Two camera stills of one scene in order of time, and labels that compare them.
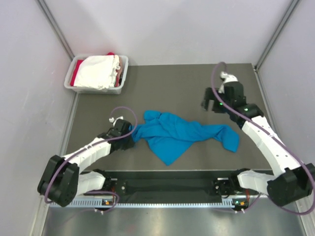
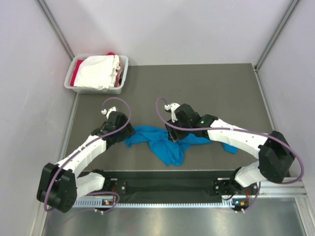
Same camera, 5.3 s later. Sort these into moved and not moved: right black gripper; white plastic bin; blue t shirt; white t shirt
Moved: blue t shirt; right black gripper
Not moved: white t shirt; white plastic bin
